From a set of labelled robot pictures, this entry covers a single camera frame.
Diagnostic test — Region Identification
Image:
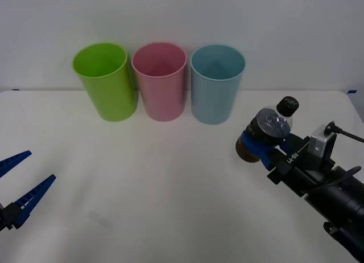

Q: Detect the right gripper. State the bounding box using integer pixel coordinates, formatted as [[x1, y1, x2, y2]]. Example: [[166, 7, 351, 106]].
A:
[[241, 131, 337, 198]]

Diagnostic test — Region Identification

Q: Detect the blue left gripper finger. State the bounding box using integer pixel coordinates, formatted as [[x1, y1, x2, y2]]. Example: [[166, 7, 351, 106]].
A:
[[0, 150, 32, 177], [0, 174, 57, 232]]

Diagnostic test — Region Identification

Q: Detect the dark drink bottle black cap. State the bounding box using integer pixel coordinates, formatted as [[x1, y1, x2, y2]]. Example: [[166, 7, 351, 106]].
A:
[[235, 96, 300, 163]]

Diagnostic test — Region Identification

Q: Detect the pale blue plastic bin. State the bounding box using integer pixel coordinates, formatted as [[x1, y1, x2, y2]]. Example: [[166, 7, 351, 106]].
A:
[[189, 44, 246, 125]]

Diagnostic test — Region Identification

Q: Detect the green plastic bin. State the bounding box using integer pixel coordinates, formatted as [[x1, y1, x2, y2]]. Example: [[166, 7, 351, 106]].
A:
[[72, 42, 139, 122]]

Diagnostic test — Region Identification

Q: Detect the pink plastic bin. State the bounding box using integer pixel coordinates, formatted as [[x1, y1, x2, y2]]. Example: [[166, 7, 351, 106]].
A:
[[131, 42, 188, 122]]

